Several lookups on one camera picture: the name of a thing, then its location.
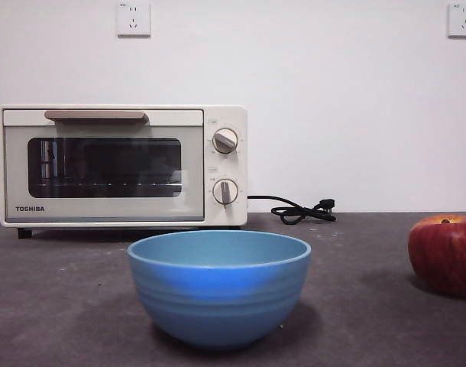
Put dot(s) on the blue ribbed bowl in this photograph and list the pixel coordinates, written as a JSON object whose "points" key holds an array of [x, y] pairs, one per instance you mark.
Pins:
{"points": [[217, 298]]}

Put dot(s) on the red apple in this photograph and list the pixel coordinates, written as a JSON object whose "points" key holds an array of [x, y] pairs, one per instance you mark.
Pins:
{"points": [[447, 256]]}

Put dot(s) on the oven timer knob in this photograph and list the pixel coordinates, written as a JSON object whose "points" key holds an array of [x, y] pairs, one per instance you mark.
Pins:
{"points": [[224, 192]]}

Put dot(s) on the oven temperature knob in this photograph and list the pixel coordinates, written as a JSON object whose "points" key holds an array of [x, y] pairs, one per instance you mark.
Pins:
{"points": [[224, 140]]}

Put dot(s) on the cream Toshiba toaster oven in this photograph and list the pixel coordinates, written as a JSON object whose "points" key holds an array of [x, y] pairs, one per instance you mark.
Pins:
{"points": [[225, 114]]}

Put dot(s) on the white wall socket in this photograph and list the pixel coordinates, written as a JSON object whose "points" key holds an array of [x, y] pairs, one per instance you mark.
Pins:
{"points": [[133, 21], [463, 21]]}

